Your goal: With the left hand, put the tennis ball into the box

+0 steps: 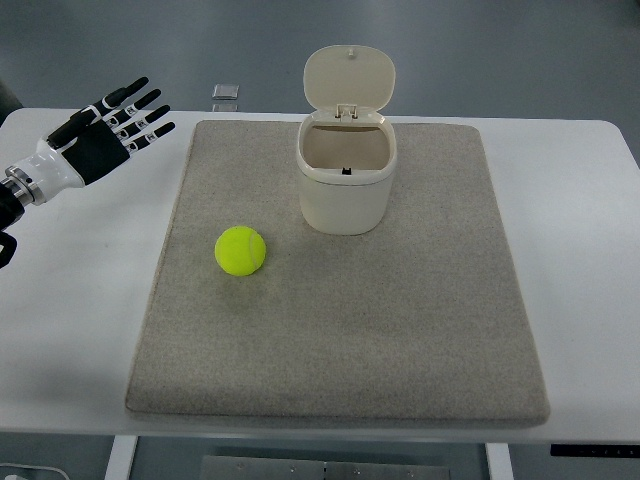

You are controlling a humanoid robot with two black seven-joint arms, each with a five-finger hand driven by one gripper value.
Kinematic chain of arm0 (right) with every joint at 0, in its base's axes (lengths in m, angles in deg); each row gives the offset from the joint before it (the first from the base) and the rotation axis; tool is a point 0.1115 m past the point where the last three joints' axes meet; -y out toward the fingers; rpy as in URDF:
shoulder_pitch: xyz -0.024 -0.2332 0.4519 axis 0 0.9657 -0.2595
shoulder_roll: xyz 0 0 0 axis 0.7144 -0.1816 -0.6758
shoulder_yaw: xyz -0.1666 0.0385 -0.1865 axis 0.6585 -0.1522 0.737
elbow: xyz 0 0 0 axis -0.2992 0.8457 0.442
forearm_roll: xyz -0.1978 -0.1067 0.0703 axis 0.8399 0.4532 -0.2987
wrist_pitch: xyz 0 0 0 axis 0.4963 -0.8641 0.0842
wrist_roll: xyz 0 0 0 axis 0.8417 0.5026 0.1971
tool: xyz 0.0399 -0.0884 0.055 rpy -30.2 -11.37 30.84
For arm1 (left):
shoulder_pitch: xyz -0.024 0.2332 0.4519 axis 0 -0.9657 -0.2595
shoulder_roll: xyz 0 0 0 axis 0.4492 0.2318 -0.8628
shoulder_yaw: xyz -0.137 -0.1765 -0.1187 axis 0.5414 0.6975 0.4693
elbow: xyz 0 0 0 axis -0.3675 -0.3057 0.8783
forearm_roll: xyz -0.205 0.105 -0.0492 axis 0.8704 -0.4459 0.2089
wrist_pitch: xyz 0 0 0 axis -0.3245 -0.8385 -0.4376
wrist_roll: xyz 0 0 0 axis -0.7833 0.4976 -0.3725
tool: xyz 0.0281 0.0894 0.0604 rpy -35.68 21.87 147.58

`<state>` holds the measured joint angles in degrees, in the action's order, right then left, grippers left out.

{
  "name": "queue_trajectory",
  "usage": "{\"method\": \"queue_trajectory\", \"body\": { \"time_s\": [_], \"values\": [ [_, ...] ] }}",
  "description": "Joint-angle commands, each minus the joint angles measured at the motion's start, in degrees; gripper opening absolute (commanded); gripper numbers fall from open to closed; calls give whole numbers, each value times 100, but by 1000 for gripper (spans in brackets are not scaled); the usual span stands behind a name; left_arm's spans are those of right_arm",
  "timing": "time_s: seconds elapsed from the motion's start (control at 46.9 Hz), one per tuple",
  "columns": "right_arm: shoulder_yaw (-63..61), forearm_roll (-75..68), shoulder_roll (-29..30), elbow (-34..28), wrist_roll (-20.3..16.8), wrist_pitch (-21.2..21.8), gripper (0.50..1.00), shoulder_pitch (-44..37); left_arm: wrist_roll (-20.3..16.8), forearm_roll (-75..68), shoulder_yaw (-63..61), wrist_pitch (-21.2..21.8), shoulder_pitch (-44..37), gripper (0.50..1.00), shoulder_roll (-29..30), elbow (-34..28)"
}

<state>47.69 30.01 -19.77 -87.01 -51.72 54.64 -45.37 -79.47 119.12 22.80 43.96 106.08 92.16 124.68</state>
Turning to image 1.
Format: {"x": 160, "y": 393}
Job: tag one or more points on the black desk control panel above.
{"x": 595, "y": 451}

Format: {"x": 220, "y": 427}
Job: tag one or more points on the yellow tennis ball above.
{"x": 240, "y": 251}

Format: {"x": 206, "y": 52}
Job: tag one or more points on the cream plastic bin with lid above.
{"x": 346, "y": 149}

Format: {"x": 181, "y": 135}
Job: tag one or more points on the white right table leg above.
{"x": 499, "y": 461}

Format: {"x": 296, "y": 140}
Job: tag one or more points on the white left table leg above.
{"x": 121, "y": 457}

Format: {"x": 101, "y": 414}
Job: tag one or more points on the white table leg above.
{"x": 499, "y": 461}
{"x": 121, "y": 457}

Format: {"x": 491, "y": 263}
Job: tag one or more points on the white object bottom left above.
{"x": 24, "y": 472}

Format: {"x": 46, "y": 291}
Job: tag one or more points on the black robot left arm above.
{"x": 11, "y": 211}

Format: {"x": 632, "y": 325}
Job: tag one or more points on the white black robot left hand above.
{"x": 92, "y": 143}

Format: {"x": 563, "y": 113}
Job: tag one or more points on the beige fabric mat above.
{"x": 420, "y": 319}

